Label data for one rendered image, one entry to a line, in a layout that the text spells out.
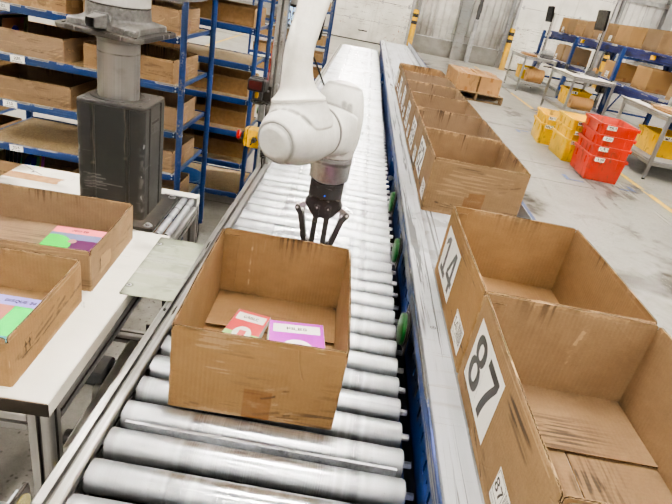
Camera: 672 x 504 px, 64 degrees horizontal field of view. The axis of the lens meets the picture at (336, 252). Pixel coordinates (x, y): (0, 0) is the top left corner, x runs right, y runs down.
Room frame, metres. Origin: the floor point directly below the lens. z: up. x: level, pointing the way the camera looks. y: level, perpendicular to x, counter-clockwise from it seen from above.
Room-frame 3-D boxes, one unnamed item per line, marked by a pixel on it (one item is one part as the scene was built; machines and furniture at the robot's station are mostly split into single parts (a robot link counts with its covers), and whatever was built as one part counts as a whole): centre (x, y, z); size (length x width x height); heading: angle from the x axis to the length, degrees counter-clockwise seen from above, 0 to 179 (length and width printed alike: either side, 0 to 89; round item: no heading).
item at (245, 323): (0.91, 0.16, 0.76); 0.16 x 0.07 x 0.02; 173
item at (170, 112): (2.48, 1.02, 0.79); 0.40 x 0.30 x 0.10; 92
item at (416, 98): (2.55, -0.35, 0.96); 0.39 x 0.29 x 0.17; 1
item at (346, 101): (1.13, 0.05, 1.19); 0.13 x 0.11 x 0.16; 156
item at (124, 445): (0.62, 0.06, 0.72); 0.52 x 0.05 x 0.05; 91
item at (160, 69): (2.48, 1.02, 0.99); 0.40 x 0.30 x 0.10; 88
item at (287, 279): (0.90, 0.10, 0.83); 0.39 x 0.29 x 0.17; 3
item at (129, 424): (0.65, 0.06, 0.70); 0.46 x 0.01 x 0.09; 91
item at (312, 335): (0.83, 0.04, 0.79); 0.16 x 0.11 x 0.07; 9
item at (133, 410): (0.69, 0.06, 0.72); 0.52 x 0.05 x 0.05; 91
